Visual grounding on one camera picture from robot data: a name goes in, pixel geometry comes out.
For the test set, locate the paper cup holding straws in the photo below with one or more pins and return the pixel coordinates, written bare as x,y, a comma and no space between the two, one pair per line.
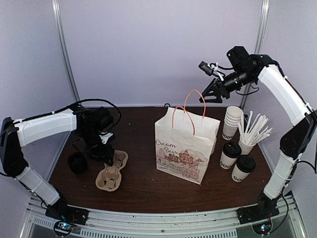
245,148

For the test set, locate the white paper cup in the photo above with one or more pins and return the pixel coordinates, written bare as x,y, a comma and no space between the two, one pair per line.
237,175
228,158

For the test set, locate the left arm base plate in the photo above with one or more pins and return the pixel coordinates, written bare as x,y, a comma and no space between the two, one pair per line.
69,214

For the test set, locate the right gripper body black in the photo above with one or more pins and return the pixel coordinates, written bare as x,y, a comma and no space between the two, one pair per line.
224,91

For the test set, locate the right aluminium wall post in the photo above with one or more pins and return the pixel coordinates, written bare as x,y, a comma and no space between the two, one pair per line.
259,42

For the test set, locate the black lid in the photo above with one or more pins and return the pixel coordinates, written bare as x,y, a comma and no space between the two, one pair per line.
246,163
232,149

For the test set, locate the aluminium wall post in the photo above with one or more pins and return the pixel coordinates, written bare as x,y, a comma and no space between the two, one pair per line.
259,42
64,51

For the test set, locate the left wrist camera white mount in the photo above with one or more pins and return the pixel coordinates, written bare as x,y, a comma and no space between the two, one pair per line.
107,137

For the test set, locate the left aluminium wall post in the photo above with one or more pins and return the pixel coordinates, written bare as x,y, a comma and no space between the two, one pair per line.
64,51

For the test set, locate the white paper takeout bag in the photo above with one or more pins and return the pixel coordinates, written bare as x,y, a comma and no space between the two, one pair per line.
183,142

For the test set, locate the aluminium front rail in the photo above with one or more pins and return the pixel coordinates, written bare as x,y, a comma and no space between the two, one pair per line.
209,224

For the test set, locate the cardboard two-cup carrier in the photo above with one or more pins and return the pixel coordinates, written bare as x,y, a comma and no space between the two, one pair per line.
109,179

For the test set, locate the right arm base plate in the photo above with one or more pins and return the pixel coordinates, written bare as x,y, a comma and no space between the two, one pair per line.
253,214

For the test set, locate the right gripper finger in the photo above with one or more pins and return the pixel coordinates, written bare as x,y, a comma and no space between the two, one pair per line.
211,89
210,98

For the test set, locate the stack of black cup lids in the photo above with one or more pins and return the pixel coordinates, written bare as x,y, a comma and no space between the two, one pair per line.
77,162

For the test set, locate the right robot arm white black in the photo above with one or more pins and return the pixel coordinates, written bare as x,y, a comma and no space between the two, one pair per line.
251,68

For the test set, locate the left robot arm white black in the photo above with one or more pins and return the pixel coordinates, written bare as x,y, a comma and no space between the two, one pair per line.
93,126

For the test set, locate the bundle of white straws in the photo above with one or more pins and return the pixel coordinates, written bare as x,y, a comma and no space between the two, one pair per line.
255,131

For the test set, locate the stack of white paper cups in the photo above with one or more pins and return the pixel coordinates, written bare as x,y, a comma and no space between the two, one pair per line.
232,118

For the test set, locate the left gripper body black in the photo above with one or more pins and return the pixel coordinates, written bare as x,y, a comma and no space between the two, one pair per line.
95,149

